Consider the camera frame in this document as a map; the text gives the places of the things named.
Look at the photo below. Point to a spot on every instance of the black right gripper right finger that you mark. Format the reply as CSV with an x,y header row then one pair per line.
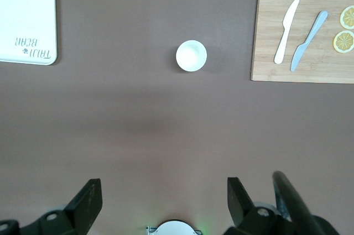
x,y
243,215

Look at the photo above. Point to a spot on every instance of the white plastic knife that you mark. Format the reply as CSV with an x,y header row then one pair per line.
x,y
286,30

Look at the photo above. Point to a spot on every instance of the bamboo cutting board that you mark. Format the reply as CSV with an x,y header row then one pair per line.
x,y
265,25

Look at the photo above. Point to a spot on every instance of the white plastic cup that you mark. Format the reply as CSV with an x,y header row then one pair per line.
x,y
191,56

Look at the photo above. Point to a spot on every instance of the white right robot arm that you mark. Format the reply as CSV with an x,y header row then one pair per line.
x,y
174,229

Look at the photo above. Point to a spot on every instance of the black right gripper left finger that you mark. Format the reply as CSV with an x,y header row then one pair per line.
x,y
83,207

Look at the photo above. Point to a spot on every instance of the brown table cover mat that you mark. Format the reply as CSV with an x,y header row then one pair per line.
x,y
138,121

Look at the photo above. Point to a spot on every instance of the cream bear print tray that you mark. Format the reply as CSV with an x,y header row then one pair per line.
x,y
25,11

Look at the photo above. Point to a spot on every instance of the lemon slice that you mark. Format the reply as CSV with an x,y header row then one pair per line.
x,y
348,17
343,41

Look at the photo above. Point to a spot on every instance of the grey plastic knife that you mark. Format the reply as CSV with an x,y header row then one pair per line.
x,y
307,42

